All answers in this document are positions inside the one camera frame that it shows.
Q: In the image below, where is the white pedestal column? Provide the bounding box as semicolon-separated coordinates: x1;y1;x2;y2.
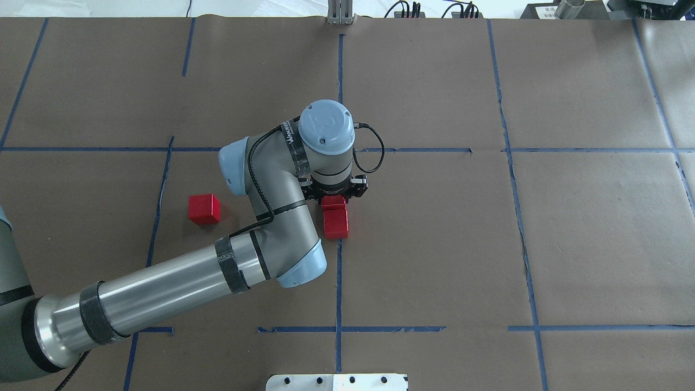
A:
265;373;409;390

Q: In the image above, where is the aluminium frame post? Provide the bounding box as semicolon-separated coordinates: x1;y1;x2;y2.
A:
327;0;355;25

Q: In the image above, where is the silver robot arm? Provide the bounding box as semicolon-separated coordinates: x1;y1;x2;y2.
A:
2;99;368;383

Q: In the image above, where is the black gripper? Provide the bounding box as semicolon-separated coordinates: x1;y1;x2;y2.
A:
300;175;368;203

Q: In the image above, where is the red cube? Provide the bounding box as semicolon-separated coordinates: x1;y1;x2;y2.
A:
188;193;221;225
320;195;347;211
323;209;350;240

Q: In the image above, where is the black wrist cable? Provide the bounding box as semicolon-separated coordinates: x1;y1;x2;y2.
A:
352;123;385;174

